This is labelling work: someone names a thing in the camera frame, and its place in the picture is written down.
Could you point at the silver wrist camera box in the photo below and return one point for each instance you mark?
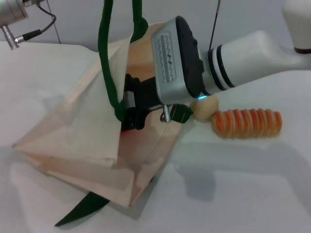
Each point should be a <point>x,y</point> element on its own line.
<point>167,60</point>

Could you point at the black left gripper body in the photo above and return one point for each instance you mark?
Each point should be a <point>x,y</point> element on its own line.
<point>32,2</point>

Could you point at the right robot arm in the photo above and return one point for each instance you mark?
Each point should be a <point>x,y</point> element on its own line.
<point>255,53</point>

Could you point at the thin black background rod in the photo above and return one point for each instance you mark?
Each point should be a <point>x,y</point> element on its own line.
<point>214,24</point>

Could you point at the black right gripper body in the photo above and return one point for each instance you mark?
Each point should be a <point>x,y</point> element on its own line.
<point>145,94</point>

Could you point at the beige toy potato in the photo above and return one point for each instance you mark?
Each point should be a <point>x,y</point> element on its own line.
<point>206,109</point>

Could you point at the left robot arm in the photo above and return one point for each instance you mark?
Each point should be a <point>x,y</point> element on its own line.
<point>11,11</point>

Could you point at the orange striped bread roll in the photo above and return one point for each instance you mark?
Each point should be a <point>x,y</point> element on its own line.
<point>245,123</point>

